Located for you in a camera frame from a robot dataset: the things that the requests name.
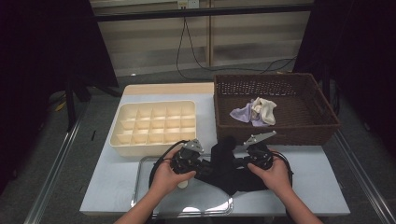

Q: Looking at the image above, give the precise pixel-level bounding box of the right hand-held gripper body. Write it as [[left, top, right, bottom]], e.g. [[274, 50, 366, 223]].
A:
[[243, 130, 277, 171]]

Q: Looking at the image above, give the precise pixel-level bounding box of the person's left hand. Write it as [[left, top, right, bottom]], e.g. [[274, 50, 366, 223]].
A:
[[149, 147, 197, 197]]

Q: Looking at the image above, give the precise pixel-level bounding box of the black wall cable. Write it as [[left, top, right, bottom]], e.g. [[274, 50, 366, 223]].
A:
[[185, 17, 298, 75], [176, 17, 191, 80]]

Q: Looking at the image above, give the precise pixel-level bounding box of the brown wicker basket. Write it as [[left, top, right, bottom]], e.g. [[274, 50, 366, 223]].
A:
[[213, 73, 341, 147]]

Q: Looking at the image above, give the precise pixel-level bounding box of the person's right hand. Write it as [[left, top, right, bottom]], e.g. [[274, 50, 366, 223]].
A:
[[247, 150, 292, 201]]

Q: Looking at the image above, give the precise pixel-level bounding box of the wooden vertical post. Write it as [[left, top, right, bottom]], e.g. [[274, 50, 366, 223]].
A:
[[207, 0, 215, 67]]

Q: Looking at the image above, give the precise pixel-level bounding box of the black metal stand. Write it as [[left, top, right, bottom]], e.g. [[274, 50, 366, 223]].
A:
[[64, 74, 124, 132]]

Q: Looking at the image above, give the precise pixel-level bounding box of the dark curtain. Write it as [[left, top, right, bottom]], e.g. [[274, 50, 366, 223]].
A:
[[292, 0, 396, 157], [0, 0, 120, 188]]

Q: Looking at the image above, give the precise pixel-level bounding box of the cream compartment storage box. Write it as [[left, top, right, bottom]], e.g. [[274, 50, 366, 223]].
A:
[[109, 99, 198, 158]]

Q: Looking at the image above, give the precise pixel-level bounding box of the right hand-held gripper cable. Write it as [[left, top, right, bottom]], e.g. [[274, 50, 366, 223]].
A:
[[271, 151, 295, 189]]

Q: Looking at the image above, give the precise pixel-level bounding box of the hand-held gripper cable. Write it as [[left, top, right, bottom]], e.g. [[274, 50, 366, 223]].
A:
[[271, 151, 295, 189], [148, 139, 190, 188]]

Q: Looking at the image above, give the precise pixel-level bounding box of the clear lid with round knob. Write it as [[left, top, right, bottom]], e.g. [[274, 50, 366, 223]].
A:
[[130, 153, 234, 219]]

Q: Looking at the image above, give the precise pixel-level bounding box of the metal floor rail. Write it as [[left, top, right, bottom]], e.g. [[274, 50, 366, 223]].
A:
[[332, 130, 396, 224], [23, 102, 90, 224]]

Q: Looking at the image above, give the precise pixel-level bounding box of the white wall socket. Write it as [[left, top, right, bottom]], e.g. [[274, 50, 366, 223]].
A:
[[177, 0, 200, 9]]

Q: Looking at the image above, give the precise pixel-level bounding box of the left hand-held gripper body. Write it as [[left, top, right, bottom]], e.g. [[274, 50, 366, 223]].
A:
[[170, 138, 205, 175]]

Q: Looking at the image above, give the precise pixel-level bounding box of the left hand-held gripper cable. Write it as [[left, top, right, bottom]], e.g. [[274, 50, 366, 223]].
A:
[[148, 139, 190, 188]]

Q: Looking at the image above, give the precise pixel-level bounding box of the black horizontal bar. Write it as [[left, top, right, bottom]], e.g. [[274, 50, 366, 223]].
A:
[[92, 3, 314, 22]]

